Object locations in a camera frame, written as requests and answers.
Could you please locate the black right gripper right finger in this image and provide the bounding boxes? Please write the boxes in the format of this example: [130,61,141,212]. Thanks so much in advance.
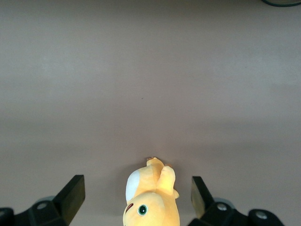
[190,176,250,226]

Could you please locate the yellow plush toy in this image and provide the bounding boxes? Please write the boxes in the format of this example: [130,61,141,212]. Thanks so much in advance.
[122,156,181,226]

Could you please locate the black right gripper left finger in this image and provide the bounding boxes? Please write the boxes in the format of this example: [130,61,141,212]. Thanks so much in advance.
[15,174,86,226]

